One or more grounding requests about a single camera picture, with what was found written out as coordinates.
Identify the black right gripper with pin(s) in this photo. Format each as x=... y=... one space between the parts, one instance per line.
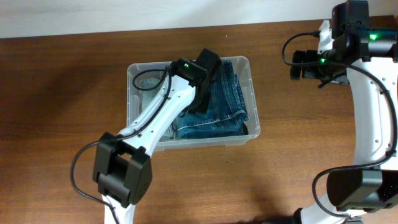
x=310 y=56

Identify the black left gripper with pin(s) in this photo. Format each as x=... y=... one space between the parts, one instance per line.
x=200 y=101

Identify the dark blue jeans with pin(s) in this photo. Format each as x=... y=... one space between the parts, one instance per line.
x=226 y=110

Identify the light blue jeans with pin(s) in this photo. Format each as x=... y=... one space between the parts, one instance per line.
x=147 y=97

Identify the black garment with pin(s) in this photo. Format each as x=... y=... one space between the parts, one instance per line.
x=245 y=129

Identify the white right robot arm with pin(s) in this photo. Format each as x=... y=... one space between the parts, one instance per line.
x=352 y=52

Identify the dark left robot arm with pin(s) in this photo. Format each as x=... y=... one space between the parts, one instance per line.
x=122 y=167

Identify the clear plastic storage bin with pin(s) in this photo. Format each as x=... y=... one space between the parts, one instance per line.
x=241 y=67

